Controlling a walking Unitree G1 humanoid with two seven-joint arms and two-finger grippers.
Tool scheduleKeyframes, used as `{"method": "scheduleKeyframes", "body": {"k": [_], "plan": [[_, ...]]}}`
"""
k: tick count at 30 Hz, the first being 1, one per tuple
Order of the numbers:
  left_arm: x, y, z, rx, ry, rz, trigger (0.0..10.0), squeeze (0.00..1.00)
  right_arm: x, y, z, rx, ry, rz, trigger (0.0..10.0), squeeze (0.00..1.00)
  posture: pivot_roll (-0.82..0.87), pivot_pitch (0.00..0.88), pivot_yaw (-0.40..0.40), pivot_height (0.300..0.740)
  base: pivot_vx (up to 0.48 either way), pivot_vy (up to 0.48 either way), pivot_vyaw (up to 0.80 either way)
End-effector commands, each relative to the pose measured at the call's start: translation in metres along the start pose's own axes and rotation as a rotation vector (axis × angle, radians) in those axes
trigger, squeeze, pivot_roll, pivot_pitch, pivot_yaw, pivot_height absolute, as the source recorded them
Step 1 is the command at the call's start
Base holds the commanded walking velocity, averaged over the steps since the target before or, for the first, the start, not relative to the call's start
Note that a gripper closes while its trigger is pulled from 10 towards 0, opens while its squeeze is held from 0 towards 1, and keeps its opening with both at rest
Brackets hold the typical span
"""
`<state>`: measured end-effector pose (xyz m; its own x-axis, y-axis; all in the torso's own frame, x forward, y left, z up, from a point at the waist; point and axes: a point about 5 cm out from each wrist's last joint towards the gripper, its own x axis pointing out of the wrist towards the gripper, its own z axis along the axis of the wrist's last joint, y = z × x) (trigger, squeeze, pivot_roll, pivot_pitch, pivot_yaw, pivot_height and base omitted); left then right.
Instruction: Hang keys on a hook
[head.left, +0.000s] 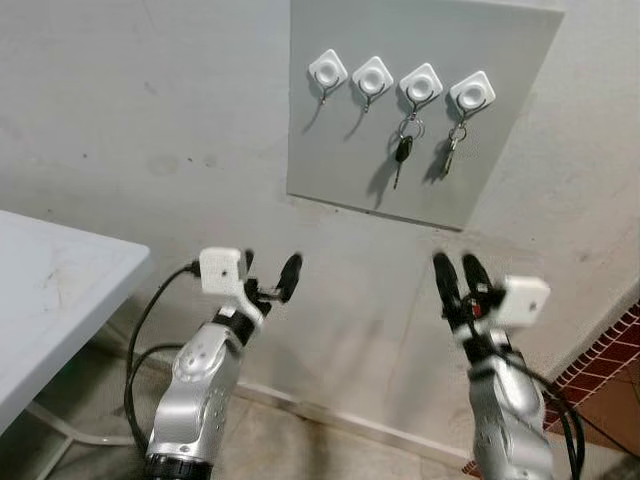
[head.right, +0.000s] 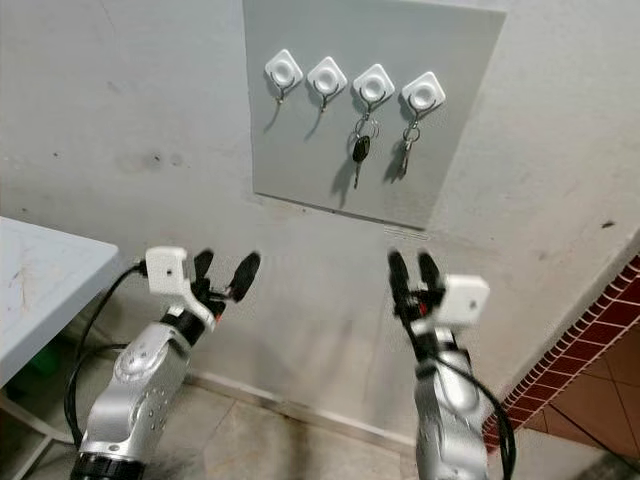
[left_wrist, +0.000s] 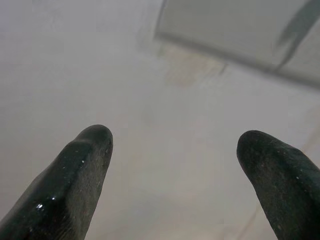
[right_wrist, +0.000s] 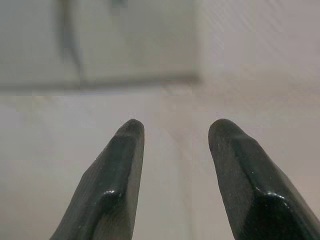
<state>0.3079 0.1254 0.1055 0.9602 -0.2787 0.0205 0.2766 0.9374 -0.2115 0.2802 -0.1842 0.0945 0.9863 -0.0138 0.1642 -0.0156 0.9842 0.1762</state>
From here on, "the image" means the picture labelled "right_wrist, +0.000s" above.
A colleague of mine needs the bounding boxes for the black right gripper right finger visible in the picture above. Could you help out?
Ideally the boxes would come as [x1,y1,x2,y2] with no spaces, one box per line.
[208,118,320,240]

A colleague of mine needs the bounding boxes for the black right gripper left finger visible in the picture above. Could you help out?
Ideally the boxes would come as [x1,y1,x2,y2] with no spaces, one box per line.
[48,118,146,240]

